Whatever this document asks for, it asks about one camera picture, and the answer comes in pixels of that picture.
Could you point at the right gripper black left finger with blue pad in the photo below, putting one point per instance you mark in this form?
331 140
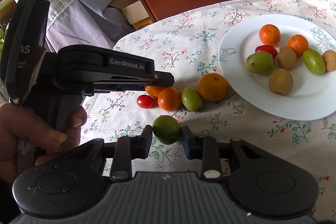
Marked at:
126 149

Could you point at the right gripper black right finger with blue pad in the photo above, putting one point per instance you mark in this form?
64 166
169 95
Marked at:
204 149

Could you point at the cherry tomato back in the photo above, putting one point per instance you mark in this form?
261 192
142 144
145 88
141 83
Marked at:
145 101

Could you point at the cherry tomato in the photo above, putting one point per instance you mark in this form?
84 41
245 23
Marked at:
145 101
267 48

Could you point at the green jujube back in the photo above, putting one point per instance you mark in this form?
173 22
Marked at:
192 100

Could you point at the small orange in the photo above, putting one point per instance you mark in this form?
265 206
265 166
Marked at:
299 44
154 91
169 99

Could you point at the large orange back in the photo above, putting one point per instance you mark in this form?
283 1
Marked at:
212 87

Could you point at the large orange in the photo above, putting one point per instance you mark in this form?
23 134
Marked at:
212 87
269 35

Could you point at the brown kiwi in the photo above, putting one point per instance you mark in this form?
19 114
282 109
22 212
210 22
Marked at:
281 82
329 57
287 58

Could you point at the green jujube dark spot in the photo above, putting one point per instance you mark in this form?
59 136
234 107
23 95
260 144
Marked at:
261 63

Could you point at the cherry tomato front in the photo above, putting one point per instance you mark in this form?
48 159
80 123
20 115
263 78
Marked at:
267 48

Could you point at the large orange front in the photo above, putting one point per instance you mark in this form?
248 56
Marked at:
269 35

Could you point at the large green jujube front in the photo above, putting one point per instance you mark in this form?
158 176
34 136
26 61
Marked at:
314 61

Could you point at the person's left hand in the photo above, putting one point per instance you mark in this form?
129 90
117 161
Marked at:
20 122

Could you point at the floral tablecloth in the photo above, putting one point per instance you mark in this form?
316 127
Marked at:
187 45

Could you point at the cardboard box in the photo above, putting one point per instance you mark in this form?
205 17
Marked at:
134 11

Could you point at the white ceramic plate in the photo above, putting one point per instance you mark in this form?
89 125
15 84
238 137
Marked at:
312 96

